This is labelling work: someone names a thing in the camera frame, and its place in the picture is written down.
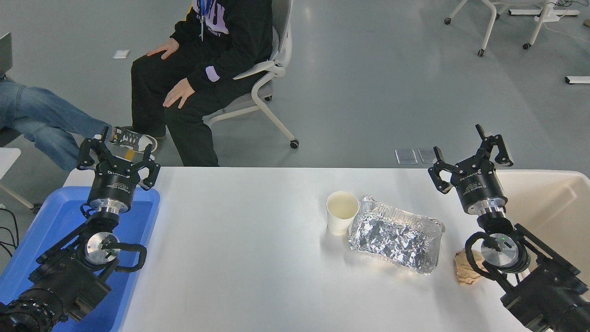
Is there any long white floor bar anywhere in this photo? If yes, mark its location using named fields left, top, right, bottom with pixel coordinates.
left=508, top=8, right=580, bottom=19

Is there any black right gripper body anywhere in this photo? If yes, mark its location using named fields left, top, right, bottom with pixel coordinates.
left=454, top=167, right=507, bottom=215

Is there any blue plastic tray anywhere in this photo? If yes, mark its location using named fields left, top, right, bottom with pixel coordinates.
left=0, top=186, right=161, bottom=332

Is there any black floor cable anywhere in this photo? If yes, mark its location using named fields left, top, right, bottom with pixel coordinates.
left=0, top=205, right=20, bottom=259

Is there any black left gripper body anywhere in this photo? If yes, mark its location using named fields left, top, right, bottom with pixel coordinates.
left=88, top=166, right=141, bottom=213

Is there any large pale bin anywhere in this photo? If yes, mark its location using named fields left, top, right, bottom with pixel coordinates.
left=496, top=170, right=590, bottom=289

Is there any person's right hand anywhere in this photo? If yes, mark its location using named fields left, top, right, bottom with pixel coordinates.
left=147, top=38, right=180, bottom=60

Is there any crumpled foil tray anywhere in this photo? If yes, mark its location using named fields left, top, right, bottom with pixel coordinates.
left=347, top=195, right=446, bottom=275

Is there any person's left hand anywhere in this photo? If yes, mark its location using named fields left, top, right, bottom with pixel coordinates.
left=163, top=78, right=196, bottom=109

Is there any white paper cup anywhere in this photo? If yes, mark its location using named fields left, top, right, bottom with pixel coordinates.
left=326, top=191, right=360, bottom=236

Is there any person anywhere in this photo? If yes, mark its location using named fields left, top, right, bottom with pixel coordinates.
left=0, top=76, right=158, bottom=172
left=131, top=0, right=273, bottom=167

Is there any crumpled tan paper ball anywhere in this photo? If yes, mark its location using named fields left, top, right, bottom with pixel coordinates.
left=454, top=249, right=485, bottom=286

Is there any white office chair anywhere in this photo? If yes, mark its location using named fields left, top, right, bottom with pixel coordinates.
left=203, top=0, right=300, bottom=149

